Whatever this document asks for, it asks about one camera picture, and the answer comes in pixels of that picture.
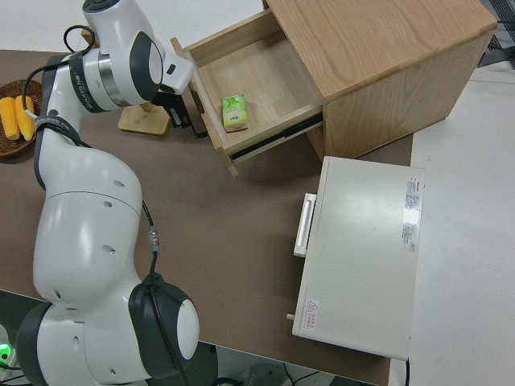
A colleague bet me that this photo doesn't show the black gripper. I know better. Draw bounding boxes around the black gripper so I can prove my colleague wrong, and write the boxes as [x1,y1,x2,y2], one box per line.
[154,91,191,130]

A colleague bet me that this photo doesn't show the wooden drawer with black handle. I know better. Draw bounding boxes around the wooden drawer with black handle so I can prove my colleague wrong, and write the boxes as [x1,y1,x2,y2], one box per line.
[170,9,325,179]

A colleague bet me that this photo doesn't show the wooden mug stand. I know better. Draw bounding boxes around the wooden mug stand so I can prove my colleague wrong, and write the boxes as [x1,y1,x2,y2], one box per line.
[80,25,171,137]

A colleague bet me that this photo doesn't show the green paper box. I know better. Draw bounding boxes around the green paper box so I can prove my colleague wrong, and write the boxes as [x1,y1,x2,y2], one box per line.
[220,94,249,134]

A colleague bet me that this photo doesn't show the brown table mat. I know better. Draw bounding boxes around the brown table mat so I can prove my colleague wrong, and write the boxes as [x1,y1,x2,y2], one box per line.
[0,48,415,386]

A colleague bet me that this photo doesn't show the yellow corn cob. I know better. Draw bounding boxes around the yellow corn cob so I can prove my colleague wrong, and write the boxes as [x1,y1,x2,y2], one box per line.
[14,95,37,142]
[0,96,19,142]

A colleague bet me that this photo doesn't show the round wicker basket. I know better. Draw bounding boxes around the round wicker basket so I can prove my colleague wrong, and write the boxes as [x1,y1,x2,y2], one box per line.
[0,79,43,158]

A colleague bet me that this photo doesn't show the light wooden cabinet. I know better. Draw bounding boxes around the light wooden cabinet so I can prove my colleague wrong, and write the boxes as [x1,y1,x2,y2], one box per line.
[262,0,499,162]

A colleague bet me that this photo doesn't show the cream toaster oven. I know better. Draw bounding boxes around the cream toaster oven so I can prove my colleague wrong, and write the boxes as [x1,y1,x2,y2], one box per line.
[286,155,426,361]

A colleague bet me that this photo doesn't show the black oven power cord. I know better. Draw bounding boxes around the black oven power cord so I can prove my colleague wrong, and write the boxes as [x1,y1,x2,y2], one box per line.
[398,356,412,386]

